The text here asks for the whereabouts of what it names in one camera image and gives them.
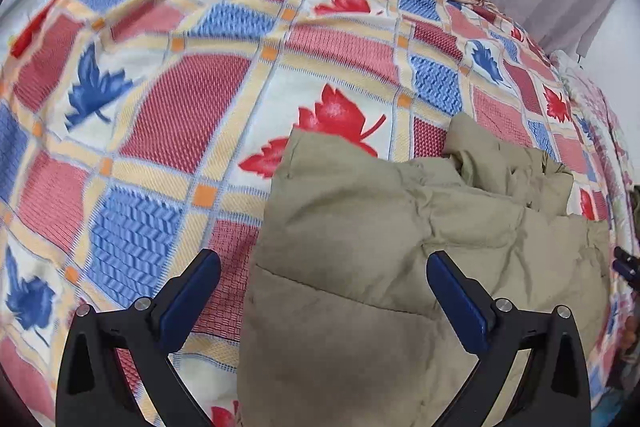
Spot pink floral folded blanket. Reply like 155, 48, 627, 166
550, 50, 634, 229

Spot leaf patchwork bed quilt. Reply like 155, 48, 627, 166
1, 0, 639, 426

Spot olive green garment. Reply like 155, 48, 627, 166
628, 185, 640, 239

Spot khaki puffer jacket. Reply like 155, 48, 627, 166
238, 113, 610, 426

